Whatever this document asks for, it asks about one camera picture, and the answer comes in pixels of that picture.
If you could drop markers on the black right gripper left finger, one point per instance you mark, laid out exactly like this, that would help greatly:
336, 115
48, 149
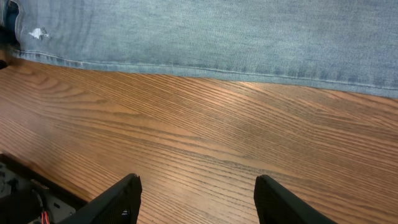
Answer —
119, 204

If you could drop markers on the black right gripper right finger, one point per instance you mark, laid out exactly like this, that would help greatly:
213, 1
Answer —
277, 205

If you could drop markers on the blue denim jeans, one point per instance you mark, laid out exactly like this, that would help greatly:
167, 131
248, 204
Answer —
337, 45

